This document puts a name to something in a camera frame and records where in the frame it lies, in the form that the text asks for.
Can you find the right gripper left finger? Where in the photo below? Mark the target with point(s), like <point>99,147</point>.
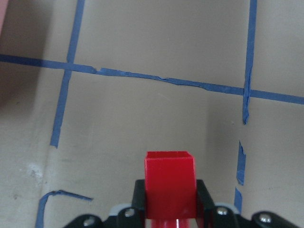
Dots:
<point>126,215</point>

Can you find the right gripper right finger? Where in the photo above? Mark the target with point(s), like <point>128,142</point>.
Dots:
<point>210,215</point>

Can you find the red toy block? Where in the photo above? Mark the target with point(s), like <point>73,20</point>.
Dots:
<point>170,188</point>

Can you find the pink plastic box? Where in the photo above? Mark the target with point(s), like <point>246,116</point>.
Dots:
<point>3,8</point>

